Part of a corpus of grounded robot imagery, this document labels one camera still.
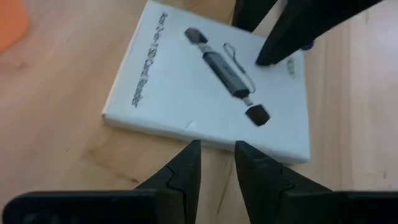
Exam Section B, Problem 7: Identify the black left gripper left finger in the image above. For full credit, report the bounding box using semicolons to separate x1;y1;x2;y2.
133;139;202;224

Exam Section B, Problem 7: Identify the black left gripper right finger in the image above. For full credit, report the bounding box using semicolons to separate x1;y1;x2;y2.
234;140;343;224

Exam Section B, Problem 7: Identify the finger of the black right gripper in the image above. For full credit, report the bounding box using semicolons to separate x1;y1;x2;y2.
255;0;383;67
231;0;279;34

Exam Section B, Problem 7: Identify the orange plastic bin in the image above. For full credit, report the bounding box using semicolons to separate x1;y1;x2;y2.
0;0;30;54

